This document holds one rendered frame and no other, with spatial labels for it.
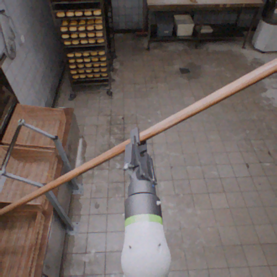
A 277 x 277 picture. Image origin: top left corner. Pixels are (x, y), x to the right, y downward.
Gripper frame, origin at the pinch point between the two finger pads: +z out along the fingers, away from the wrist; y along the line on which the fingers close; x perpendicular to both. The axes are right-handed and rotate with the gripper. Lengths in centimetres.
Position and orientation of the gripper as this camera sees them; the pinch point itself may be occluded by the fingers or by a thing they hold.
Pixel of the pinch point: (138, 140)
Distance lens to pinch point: 71.4
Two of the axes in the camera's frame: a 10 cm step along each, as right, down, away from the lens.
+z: -0.4, -7.6, 6.5
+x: 7.9, -4.2, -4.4
